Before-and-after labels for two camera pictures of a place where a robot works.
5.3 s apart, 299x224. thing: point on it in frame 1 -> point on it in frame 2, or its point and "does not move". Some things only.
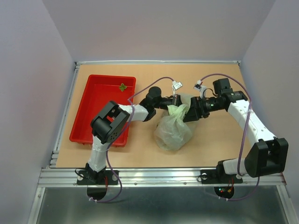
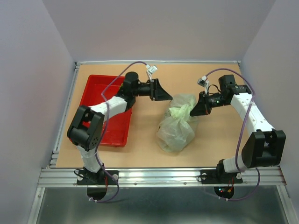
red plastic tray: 99,90 does not move
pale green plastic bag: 172,132 does not move
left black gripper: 176,101 -> 157,93
